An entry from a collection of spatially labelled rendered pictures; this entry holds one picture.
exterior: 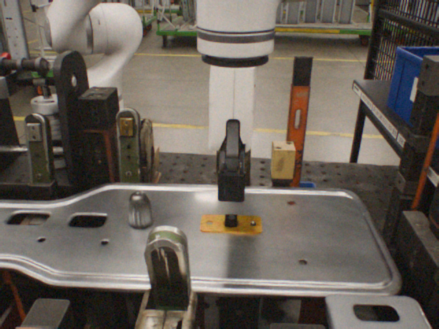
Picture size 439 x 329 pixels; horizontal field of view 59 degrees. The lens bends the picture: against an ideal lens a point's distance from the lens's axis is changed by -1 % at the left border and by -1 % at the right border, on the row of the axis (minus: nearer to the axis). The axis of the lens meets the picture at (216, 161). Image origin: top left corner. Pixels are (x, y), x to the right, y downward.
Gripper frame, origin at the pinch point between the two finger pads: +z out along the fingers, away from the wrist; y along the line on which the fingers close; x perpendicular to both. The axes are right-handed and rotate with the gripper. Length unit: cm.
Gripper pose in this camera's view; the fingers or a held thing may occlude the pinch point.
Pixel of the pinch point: (231, 174)
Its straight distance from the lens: 51.3
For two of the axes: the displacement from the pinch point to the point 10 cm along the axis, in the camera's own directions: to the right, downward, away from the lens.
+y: -0.5, 4.7, -8.8
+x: 10.0, 0.3, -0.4
